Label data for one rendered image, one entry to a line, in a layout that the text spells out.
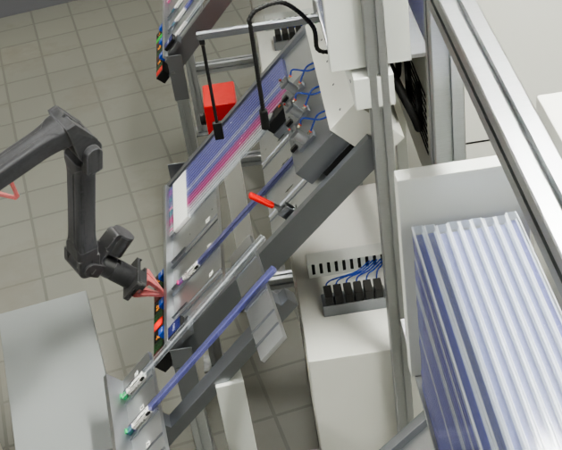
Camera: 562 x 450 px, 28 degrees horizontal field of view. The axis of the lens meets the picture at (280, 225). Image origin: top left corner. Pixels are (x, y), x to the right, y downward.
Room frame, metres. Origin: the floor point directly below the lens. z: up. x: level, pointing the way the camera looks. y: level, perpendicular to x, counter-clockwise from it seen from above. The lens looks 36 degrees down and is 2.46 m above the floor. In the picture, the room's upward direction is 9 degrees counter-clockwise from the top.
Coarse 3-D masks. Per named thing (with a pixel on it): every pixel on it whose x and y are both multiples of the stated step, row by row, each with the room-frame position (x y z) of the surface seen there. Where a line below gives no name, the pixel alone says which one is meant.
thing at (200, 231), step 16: (208, 208) 2.35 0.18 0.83; (192, 224) 2.36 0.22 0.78; (208, 224) 2.29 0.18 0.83; (176, 240) 2.37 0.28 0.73; (192, 240) 2.29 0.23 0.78; (208, 240) 2.22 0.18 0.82; (176, 256) 2.29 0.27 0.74; (192, 256) 2.23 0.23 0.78; (208, 256) 2.16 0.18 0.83; (176, 272) 2.24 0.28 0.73; (208, 272) 2.10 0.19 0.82; (224, 272) 2.06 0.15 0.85; (176, 288) 2.17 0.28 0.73; (192, 288) 2.11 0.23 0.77; (208, 288) 2.05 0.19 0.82; (176, 304) 2.11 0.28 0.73; (192, 304) 2.05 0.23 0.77
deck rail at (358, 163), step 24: (360, 144) 1.96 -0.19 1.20; (336, 168) 1.97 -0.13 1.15; (360, 168) 1.96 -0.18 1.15; (312, 192) 1.97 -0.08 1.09; (336, 192) 1.96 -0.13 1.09; (312, 216) 1.96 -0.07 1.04; (288, 240) 1.96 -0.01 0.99; (264, 264) 1.96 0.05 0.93; (216, 312) 1.96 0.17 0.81; (192, 336) 1.96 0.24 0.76
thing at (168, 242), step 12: (168, 192) 2.61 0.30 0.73; (168, 204) 2.54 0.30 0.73; (168, 216) 2.49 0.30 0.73; (168, 228) 2.43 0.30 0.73; (168, 240) 2.38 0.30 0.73; (168, 252) 2.33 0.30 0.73; (168, 264) 2.27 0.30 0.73; (168, 276) 2.22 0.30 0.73; (168, 288) 2.17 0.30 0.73; (168, 300) 2.13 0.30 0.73; (168, 312) 2.08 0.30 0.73; (168, 324) 2.04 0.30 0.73
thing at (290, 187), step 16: (304, 48) 2.57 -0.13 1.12; (288, 64) 2.58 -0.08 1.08; (304, 64) 2.50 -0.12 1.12; (272, 144) 2.33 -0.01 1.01; (288, 144) 2.26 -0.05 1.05; (272, 160) 2.26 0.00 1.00; (272, 176) 2.20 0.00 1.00; (288, 176) 2.14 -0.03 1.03; (320, 176) 2.02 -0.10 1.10; (272, 192) 2.14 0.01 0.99; (288, 192) 2.08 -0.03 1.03; (304, 192) 2.02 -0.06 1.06; (272, 224) 2.03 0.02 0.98
